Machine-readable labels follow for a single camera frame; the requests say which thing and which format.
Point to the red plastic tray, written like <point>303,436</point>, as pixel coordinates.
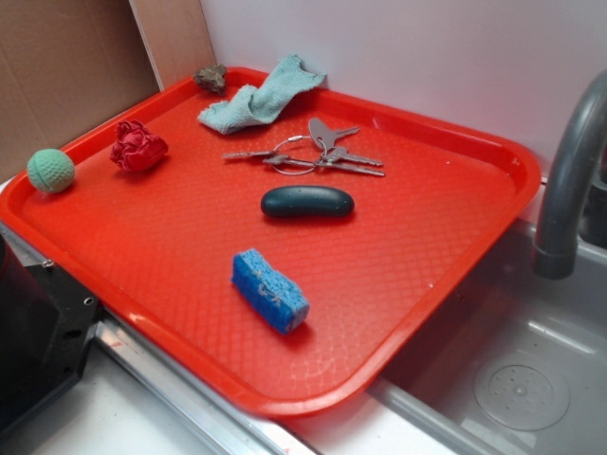
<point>157,247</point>

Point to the brown rock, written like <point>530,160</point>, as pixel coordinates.
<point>212,79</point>

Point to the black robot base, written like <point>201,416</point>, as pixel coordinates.
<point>47,323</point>

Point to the dark green plastic pickle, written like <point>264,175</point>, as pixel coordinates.
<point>307,201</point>

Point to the silver key bunch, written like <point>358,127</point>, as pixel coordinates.
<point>318,150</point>

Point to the grey plastic sink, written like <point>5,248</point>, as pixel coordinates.
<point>510,363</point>

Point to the brown cardboard panel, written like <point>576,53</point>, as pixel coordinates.
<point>69,66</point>

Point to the green rubber ball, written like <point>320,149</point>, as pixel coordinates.
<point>50,171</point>

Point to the silver metal rail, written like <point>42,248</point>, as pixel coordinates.
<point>218,425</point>

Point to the light teal rag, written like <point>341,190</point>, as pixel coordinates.
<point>260,106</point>

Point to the blue sponge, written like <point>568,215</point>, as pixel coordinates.
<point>273,295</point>

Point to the crumpled red cloth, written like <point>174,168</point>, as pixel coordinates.
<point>137,149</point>

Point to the grey sink faucet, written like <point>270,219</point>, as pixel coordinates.
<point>574,201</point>

